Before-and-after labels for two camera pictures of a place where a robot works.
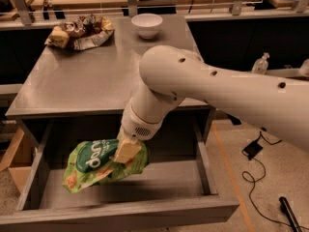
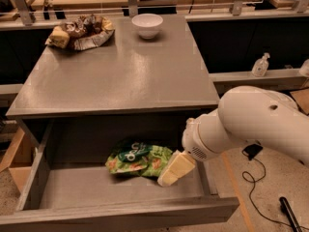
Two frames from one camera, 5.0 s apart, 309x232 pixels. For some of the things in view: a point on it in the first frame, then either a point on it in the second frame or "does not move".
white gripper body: (139, 124) -> (192, 142)
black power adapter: (253, 149) does not move
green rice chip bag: (91, 162) -> (139, 158)
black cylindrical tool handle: (290, 214) does not move
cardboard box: (18, 159) does not move
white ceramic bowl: (148, 24) does not move
